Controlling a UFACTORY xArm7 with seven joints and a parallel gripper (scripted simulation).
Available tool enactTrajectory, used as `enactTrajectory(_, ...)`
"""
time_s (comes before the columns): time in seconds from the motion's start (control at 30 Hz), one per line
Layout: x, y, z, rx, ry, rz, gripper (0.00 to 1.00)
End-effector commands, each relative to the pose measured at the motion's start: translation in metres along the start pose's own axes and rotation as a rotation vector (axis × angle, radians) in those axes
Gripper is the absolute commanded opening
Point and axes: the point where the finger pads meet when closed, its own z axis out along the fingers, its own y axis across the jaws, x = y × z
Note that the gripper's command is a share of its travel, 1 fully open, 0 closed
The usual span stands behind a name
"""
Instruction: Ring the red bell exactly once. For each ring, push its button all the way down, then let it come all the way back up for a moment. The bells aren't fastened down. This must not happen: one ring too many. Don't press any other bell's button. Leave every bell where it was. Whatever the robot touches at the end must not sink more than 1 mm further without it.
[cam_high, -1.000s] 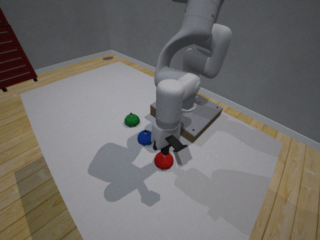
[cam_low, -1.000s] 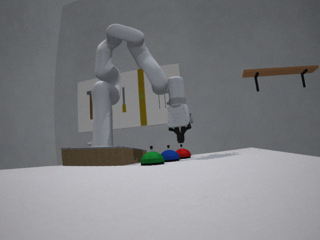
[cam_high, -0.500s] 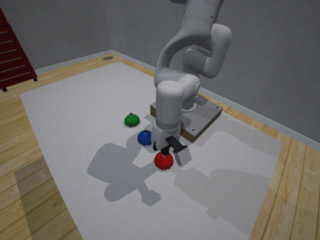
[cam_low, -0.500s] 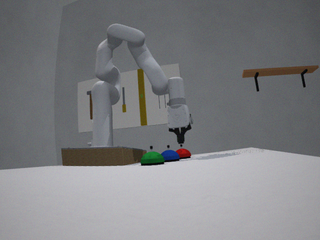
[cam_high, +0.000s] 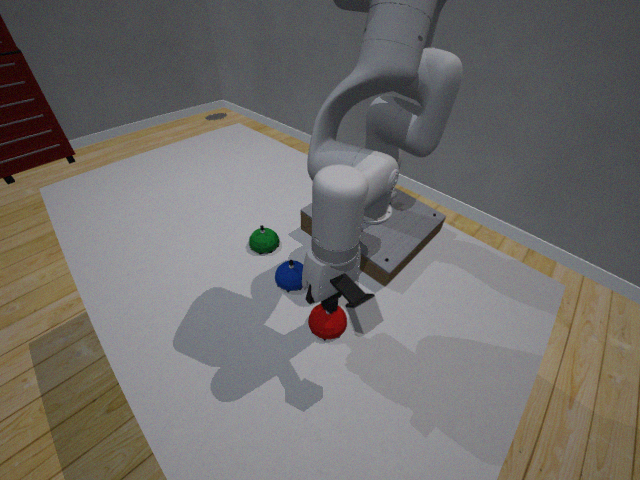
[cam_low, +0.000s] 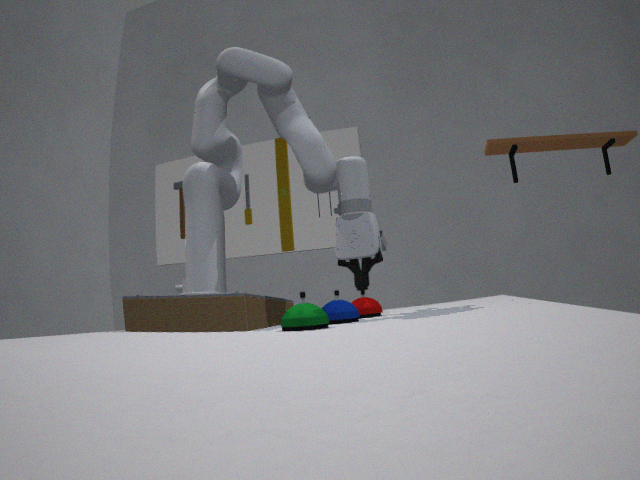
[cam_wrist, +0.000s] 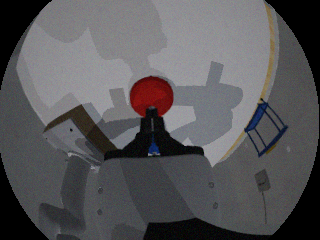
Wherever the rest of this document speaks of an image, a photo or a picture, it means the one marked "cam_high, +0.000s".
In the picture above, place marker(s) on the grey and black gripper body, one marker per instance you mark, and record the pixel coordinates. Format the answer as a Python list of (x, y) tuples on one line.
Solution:
[(318, 274)]

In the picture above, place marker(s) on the red bell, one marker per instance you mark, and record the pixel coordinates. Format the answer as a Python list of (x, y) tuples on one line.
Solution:
[(325, 325)]

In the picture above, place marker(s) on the blue bell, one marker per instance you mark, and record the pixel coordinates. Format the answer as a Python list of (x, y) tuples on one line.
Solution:
[(288, 275)]

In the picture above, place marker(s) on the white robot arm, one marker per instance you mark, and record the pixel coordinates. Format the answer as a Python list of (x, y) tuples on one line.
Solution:
[(358, 182)]

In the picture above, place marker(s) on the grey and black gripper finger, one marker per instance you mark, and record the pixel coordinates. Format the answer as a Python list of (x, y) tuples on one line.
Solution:
[(327, 304), (335, 299)]

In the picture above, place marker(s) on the green dome bell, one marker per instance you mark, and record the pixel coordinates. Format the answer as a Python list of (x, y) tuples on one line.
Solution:
[(264, 240)]

